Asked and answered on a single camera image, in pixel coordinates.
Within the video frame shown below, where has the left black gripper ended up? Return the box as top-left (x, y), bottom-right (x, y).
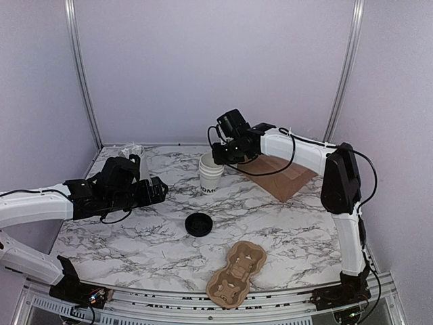
top-left (106, 176), bottom-right (168, 213)

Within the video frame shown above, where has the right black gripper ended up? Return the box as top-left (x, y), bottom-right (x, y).
top-left (212, 138), bottom-right (249, 166)

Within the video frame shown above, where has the stack of white paper cups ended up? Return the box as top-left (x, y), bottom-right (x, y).
top-left (199, 152), bottom-right (224, 195)

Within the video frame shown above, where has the brown paper bag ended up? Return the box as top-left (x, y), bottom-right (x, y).
top-left (236, 155), bottom-right (317, 202)

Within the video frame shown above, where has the black plastic cup lid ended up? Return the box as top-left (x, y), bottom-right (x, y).
top-left (185, 213), bottom-right (213, 237)

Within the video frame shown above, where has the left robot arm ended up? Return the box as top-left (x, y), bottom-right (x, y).
top-left (1, 177), bottom-right (168, 308)

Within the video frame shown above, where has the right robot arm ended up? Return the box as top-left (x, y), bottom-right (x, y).
top-left (210, 122), bottom-right (372, 310)

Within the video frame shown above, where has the white canister with stirrers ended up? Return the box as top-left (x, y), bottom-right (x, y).
top-left (117, 142), bottom-right (152, 180)

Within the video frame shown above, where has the brown cardboard cup carrier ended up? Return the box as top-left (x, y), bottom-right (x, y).
top-left (206, 241), bottom-right (267, 309)

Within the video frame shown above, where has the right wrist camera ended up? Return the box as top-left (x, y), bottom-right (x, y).
top-left (216, 108), bottom-right (250, 139)

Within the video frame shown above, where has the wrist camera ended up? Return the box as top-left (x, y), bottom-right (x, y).
top-left (98, 154), bottom-right (141, 190)
top-left (216, 108), bottom-right (250, 139)

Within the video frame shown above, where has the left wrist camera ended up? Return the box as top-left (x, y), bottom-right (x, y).
top-left (98, 154), bottom-right (141, 190)

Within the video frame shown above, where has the right aluminium frame post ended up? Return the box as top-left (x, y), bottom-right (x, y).
top-left (322, 0), bottom-right (365, 142)

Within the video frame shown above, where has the aluminium frame post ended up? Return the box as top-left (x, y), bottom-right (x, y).
top-left (64, 0), bottom-right (104, 151)
top-left (322, 0), bottom-right (365, 142)

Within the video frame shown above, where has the aluminium front rail base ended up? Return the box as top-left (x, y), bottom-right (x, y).
top-left (11, 273), bottom-right (408, 324)

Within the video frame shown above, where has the left aluminium frame post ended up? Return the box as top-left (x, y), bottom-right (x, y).
top-left (64, 0), bottom-right (104, 151)

